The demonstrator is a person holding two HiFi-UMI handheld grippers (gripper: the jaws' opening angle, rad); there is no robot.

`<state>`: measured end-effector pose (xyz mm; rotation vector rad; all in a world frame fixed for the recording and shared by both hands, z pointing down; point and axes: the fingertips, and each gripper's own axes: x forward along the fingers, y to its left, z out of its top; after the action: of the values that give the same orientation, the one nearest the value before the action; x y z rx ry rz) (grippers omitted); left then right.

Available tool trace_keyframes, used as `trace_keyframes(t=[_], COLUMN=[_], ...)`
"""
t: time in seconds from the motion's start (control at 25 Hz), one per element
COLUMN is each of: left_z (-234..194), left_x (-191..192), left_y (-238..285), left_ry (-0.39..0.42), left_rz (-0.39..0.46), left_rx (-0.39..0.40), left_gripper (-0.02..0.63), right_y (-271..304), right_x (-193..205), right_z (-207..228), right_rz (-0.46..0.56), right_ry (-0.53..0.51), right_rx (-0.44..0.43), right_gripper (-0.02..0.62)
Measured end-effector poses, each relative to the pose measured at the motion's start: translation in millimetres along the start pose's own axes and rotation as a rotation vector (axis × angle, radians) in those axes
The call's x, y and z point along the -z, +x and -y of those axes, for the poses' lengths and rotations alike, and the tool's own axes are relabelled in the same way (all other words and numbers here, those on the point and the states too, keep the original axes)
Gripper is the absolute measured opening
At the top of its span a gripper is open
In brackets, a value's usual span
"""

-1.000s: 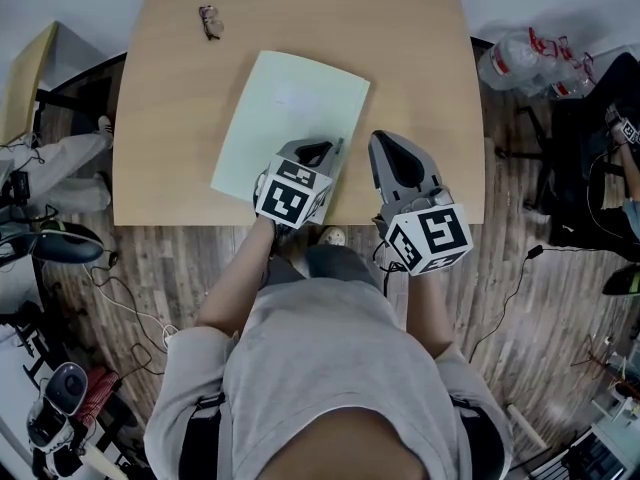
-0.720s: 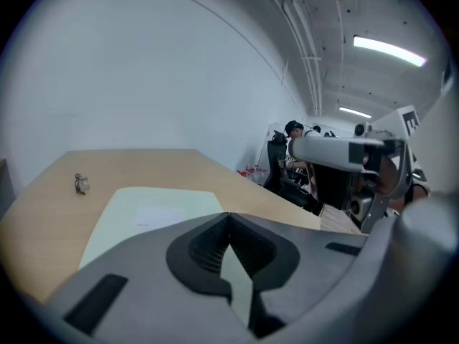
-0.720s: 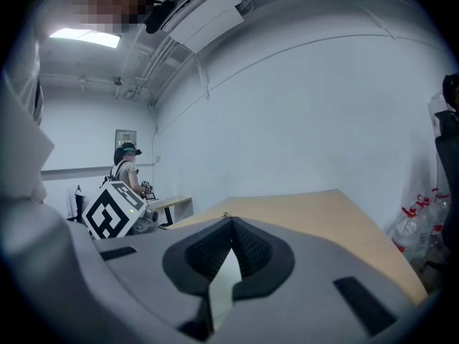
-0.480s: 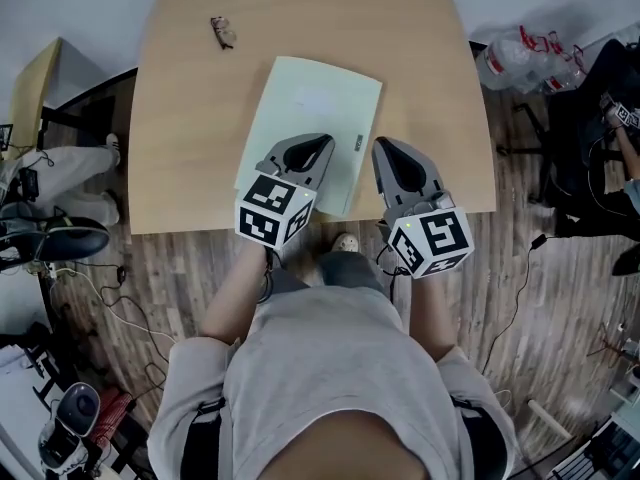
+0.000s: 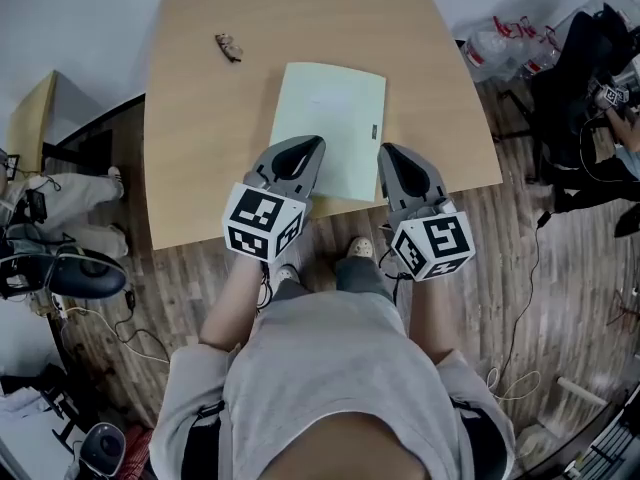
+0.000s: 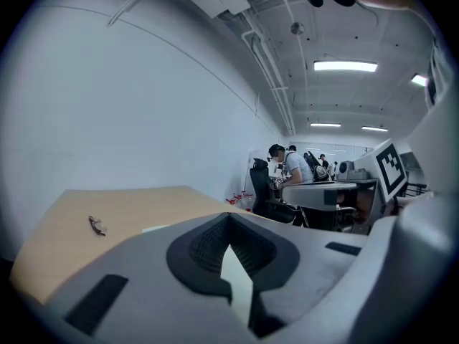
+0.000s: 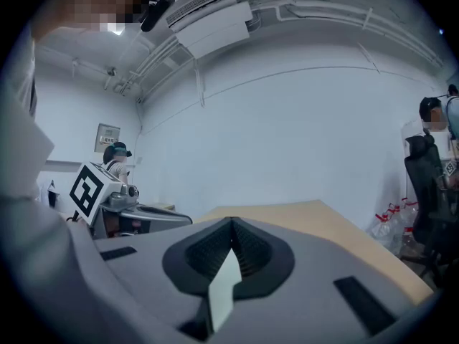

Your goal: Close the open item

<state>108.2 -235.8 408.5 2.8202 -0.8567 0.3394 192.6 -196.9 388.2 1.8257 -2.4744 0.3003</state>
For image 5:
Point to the black office chair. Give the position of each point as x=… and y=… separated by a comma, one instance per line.
x=575, y=98

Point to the person's right white shoe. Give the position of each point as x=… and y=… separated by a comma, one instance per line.
x=360, y=247

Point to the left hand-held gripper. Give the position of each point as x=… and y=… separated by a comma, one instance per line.
x=260, y=218

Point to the dark-framed eyeglasses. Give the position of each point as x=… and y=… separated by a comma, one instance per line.
x=230, y=48

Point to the grey round camera device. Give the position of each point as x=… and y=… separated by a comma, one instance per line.
x=102, y=445

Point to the white power strip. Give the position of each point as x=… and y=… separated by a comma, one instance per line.
x=59, y=305

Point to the person's left white shoe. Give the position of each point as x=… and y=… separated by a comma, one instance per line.
x=288, y=274

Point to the person's white shoe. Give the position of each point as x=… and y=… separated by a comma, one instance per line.
x=360, y=247
x=288, y=274

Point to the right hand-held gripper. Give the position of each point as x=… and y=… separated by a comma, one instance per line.
x=440, y=243

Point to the person's right forearm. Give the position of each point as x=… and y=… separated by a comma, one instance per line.
x=432, y=318

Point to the person's grey t-shirt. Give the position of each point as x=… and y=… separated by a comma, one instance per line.
x=325, y=358

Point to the black power adapter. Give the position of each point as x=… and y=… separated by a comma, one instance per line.
x=36, y=205

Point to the small wooden side desk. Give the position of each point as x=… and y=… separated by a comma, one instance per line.
x=35, y=113

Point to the light green box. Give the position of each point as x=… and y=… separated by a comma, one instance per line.
x=330, y=128

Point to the pile of clear plastic bottles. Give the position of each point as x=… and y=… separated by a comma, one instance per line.
x=492, y=48

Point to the person's blue jeans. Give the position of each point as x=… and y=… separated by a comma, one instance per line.
x=360, y=278

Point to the person's left forearm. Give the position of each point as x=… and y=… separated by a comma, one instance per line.
x=230, y=308

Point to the cardboard tube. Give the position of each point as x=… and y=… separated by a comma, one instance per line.
x=580, y=390

